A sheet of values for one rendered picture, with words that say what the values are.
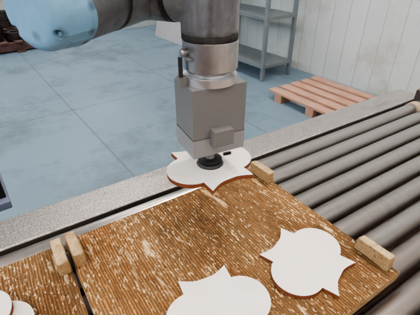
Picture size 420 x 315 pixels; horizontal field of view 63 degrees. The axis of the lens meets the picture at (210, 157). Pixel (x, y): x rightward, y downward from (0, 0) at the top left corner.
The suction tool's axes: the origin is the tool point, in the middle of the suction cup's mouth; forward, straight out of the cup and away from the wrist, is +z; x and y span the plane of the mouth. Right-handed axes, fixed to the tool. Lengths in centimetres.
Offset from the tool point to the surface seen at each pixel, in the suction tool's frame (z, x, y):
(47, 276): 11.2, 0.1, -27.4
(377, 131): 13, 13, 59
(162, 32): 96, 541, 181
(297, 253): 10.4, -13.8, 8.5
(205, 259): 11.2, -7.7, -4.6
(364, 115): 13, 23, 65
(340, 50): 69, 239, 286
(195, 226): 11.2, -0.3, -2.9
